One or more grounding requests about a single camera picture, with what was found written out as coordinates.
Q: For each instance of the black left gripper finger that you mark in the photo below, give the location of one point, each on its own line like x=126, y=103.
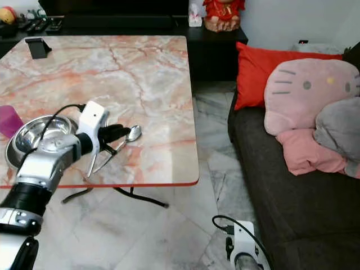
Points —
x=118, y=139
x=120, y=130

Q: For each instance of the silver metal spoon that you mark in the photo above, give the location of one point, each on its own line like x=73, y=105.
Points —
x=135, y=133

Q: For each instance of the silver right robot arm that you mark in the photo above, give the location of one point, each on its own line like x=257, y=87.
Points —
x=247, y=263

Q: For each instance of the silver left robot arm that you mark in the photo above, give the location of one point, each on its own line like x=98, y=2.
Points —
x=50, y=169

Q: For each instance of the dark curved metal table leg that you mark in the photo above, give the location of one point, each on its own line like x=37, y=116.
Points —
x=77, y=195
x=143, y=199

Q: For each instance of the stainless steel bowl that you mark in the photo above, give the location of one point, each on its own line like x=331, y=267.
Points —
x=34, y=135

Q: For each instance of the dark brown sofa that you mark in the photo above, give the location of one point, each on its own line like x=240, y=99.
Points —
x=275, y=191

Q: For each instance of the purple plastic cup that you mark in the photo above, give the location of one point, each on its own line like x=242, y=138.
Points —
x=8, y=121

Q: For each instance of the black phone stand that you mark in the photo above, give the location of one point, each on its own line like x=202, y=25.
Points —
x=38, y=49

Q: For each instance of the small plain pink pillow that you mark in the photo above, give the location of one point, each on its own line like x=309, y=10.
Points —
x=304, y=154

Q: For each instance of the black remote control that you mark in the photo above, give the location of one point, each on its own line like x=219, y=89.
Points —
x=55, y=25
x=36, y=25

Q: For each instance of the black television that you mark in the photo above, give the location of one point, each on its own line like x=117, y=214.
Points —
x=112, y=5

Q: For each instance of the small white pink figurine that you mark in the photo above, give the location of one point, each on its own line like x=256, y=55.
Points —
x=195, y=16

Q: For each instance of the red cushion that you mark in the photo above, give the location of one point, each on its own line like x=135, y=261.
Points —
x=253, y=76

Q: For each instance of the red seated figurine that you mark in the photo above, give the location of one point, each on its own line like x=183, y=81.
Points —
x=223, y=14

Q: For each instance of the pink cat face pillow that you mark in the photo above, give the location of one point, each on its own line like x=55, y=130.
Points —
x=298, y=107

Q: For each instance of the grey plush pillow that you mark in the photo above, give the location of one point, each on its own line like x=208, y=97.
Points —
x=340, y=129

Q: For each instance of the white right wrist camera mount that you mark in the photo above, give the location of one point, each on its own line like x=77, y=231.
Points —
x=244, y=242

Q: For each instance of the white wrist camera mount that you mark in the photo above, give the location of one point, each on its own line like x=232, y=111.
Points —
x=93, y=118
x=244, y=242

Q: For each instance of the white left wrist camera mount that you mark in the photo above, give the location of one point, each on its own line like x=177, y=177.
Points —
x=93, y=118

